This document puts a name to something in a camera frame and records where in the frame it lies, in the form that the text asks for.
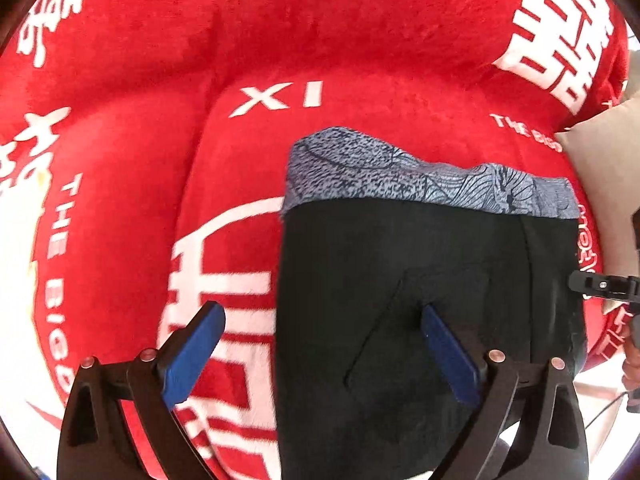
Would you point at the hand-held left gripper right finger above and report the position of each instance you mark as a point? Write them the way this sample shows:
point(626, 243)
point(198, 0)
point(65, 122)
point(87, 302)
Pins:
point(450, 355)

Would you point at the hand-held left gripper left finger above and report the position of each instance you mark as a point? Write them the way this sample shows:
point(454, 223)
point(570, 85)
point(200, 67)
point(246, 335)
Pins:
point(192, 355)

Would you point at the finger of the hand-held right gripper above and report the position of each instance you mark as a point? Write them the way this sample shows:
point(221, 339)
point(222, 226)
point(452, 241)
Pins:
point(605, 285)

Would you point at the black pants grey patterned waistband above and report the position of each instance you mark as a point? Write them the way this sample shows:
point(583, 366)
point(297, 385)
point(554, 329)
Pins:
point(400, 270)

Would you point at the person's right hand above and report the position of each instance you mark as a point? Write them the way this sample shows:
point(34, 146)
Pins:
point(626, 367)

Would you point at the beige pillow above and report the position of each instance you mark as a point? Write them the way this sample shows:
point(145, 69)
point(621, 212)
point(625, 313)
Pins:
point(605, 170)

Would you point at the red printed blanket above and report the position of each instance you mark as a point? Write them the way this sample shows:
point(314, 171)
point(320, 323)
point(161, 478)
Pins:
point(150, 110)

